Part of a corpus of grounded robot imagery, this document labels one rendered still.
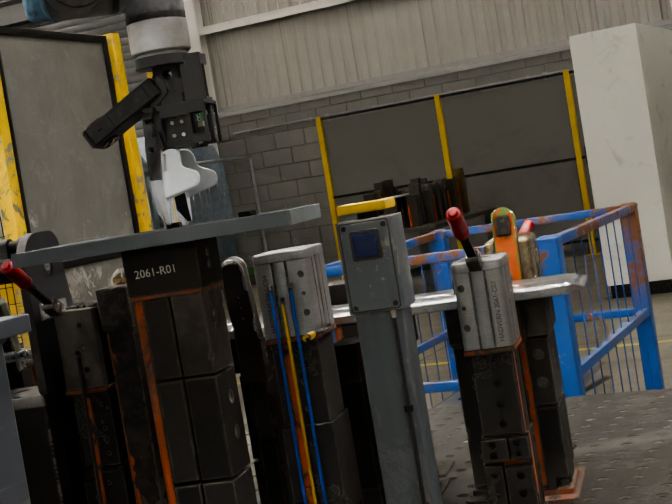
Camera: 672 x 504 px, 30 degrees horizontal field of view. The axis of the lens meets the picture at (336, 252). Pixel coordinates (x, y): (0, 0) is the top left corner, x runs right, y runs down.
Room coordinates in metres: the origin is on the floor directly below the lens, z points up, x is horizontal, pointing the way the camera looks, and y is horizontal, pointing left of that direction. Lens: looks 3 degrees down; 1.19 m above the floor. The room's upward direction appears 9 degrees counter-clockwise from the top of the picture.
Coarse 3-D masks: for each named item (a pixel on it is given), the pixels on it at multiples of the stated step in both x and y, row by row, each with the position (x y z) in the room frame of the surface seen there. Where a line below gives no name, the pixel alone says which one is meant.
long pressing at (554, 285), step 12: (552, 276) 1.85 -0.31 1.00; (564, 276) 1.82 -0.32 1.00; (576, 276) 1.82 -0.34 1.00; (516, 288) 1.77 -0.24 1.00; (528, 288) 1.71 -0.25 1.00; (540, 288) 1.71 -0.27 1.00; (552, 288) 1.70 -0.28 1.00; (564, 288) 1.70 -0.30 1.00; (576, 288) 1.71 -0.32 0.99; (420, 300) 1.82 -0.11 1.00; (432, 300) 1.76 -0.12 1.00; (444, 300) 1.74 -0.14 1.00; (516, 300) 1.71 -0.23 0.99; (336, 312) 1.85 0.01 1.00; (348, 312) 1.78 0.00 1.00; (420, 312) 1.75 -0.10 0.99; (432, 312) 1.75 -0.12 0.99; (228, 324) 1.94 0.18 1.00; (336, 324) 1.78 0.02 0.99; (24, 348) 2.10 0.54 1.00
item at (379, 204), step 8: (376, 200) 1.48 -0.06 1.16; (384, 200) 1.48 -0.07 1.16; (392, 200) 1.52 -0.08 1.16; (344, 208) 1.49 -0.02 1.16; (352, 208) 1.49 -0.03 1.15; (360, 208) 1.49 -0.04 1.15; (368, 208) 1.48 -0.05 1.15; (376, 208) 1.48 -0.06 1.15; (384, 208) 1.48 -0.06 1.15; (360, 216) 1.51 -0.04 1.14; (368, 216) 1.50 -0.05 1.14; (376, 216) 1.51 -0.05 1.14
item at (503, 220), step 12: (492, 216) 1.95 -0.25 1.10; (504, 216) 1.94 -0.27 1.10; (492, 228) 1.95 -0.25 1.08; (504, 228) 1.94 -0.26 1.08; (516, 228) 1.95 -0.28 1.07; (504, 240) 1.94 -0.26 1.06; (516, 240) 1.93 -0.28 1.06; (516, 252) 1.93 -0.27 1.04; (516, 264) 1.93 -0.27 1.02; (516, 276) 1.92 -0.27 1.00
